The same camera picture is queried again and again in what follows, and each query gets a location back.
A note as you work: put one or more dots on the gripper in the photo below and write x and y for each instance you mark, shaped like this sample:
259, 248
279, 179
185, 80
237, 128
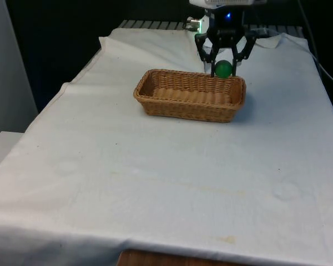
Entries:
227, 23

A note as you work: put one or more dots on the green ball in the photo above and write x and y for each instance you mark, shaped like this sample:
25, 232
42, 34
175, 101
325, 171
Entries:
223, 69

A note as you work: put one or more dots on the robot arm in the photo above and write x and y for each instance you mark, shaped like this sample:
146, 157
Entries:
205, 20

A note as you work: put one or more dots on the wicker basket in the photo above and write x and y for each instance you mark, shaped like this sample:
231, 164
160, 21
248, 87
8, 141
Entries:
188, 95

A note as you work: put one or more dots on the pale grey cabinet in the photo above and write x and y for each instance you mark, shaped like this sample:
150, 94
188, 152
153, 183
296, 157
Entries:
8, 69

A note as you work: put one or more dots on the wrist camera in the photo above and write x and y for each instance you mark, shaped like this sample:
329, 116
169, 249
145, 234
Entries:
227, 2

